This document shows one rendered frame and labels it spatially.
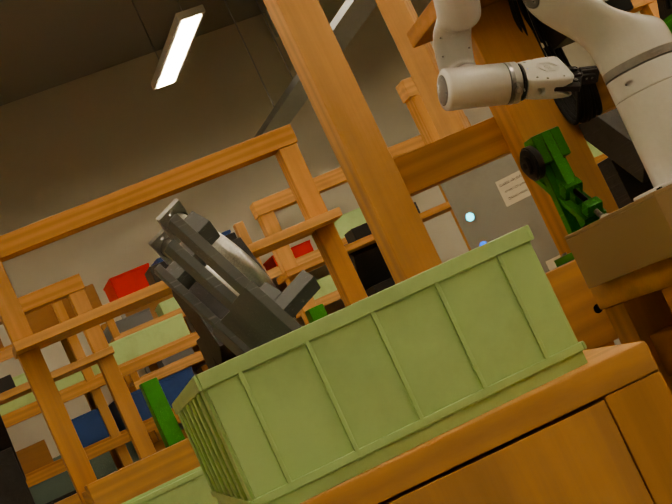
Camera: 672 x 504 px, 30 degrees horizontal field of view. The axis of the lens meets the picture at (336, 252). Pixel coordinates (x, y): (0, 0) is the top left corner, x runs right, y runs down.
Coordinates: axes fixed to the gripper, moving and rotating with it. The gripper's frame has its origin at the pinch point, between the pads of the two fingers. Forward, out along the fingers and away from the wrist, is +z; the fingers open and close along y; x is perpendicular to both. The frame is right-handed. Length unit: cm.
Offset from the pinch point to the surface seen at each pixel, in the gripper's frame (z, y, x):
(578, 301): -27, -58, 10
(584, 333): -27, -62, 14
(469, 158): -15.2, 20.7, 29.7
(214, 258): -94, -90, -31
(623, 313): -27, -72, 2
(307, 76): -51, 31, 10
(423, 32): -22.4, 37.1, 5.3
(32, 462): -130, 456, 512
